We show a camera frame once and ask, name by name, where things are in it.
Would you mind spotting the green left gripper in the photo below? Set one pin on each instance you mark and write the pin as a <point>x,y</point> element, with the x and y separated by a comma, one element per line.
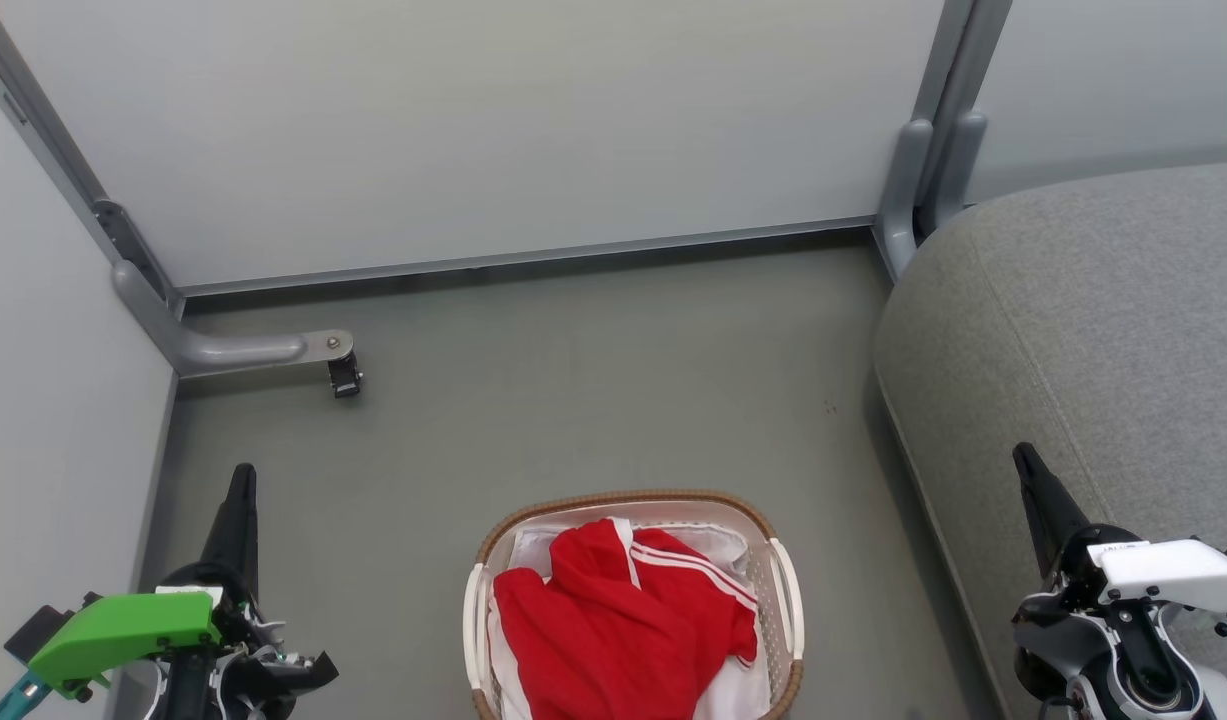
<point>123,630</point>

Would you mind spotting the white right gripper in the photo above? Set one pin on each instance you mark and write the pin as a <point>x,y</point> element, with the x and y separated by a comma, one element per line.
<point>1173,570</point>

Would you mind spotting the red garment with white stripes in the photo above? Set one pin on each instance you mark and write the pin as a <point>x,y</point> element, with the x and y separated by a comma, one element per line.
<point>613,630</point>

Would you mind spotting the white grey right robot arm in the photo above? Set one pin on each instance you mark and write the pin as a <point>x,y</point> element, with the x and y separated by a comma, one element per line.
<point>1093,650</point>

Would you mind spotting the grey fabric sofa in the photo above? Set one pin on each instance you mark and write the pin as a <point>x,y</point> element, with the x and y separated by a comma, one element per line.
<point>1123,330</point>

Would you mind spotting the black caster wheel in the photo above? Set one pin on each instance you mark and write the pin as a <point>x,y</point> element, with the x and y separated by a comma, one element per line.
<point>345,378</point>

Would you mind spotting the white laundry basket brown rim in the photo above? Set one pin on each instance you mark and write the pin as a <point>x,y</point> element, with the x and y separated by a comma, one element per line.
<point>785,600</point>

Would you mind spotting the grey partition foot bracket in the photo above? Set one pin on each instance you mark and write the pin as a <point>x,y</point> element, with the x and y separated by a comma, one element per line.
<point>233,350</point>

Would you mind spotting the grey partition post foot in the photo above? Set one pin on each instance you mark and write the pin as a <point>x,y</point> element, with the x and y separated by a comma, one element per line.
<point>958,160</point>
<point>903,190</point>

